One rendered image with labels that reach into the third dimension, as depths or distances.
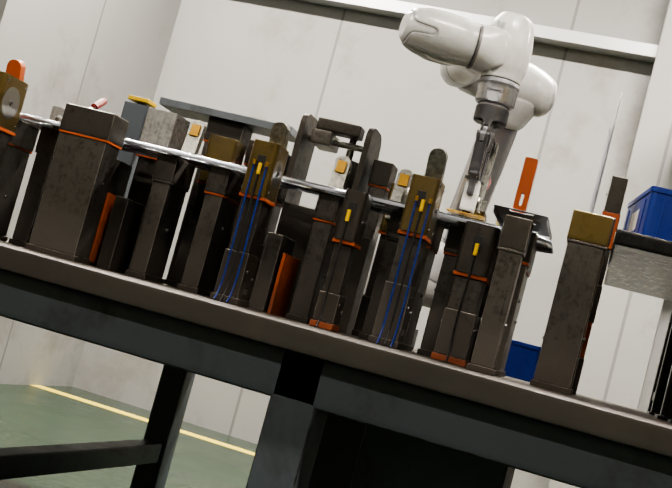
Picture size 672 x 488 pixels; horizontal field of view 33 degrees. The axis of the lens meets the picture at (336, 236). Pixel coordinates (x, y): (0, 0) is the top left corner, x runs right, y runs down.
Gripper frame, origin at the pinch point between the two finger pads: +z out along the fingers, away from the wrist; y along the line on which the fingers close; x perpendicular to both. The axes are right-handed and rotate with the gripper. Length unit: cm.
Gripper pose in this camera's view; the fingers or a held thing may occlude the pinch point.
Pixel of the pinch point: (470, 196)
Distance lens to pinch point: 247.5
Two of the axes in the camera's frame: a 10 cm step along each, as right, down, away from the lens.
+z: -2.6, 9.6, -0.7
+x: 9.4, 2.3, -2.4
